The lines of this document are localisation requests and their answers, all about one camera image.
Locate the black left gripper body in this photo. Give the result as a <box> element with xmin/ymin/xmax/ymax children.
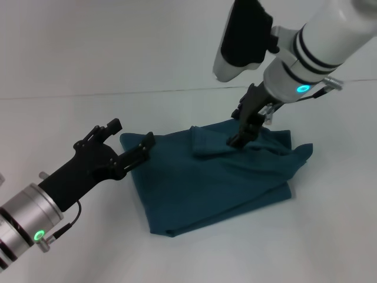
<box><xmin>37</xmin><ymin>140</ymin><xmax>131</xmax><ymax>213</ymax></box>

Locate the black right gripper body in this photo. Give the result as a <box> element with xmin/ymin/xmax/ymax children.
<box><xmin>231</xmin><ymin>83</ymin><xmax>280</xmax><ymax>134</ymax></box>

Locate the arm connector cable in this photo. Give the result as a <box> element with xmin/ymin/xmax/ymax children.
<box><xmin>281</xmin><ymin>76</ymin><xmax>345</xmax><ymax>105</ymax></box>
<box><xmin>38</xmin><ymin>199</ymin><xmax>82</xmax><ymax>254</ymax></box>

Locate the left arm connector cable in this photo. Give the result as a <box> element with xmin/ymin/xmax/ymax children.
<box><xmin>38</xmin><ymin>199</ymin><xmax>82</xmax><ymax>254</ymax></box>

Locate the right arm connector cable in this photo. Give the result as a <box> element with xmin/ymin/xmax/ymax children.
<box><xmin>281</xmin><ymin>76</ymin><xmax>345</xmax><ymax>105</ymax></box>

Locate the teal FREE print t-shirt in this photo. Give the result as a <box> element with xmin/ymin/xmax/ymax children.
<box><xmin>120</xmin><ymin>119</ymin><xmax>314</xmax><ymax>238</ymax></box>

